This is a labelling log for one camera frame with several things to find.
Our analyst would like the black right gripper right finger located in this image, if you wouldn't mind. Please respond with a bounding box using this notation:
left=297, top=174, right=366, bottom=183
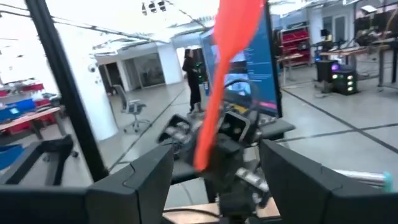
left=259, top=139, right=398, bottom=224

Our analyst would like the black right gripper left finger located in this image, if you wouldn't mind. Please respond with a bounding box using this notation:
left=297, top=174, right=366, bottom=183
left=0, top=144, right=175, bottom=224

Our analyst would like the orange silicone spatula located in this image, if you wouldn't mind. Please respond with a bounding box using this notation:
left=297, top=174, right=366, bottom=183
left=192, top=0, right=269, bottom=172

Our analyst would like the grey office chair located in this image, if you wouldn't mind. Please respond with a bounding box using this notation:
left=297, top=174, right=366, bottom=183
left=112, top=83, right=150, bottom=134

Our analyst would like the person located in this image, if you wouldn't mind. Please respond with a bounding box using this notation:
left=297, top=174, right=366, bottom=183
left=181, top=47, right=203, bottom=114

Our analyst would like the blue-screen computer monitor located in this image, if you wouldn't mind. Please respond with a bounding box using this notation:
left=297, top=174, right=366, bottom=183
left=198, top=2, right=284, bottom=119

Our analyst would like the black computer tower with lights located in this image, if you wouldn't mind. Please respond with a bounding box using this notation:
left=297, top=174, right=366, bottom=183
left=330, top=63, right=361, bottom=96

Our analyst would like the red storage shelf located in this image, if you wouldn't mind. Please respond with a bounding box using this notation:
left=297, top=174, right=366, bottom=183
left=279, top=26, right=312, bottom=67

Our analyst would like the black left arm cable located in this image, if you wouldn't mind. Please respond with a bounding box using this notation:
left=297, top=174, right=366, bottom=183
left=162, top=207, right=222, bottom=219

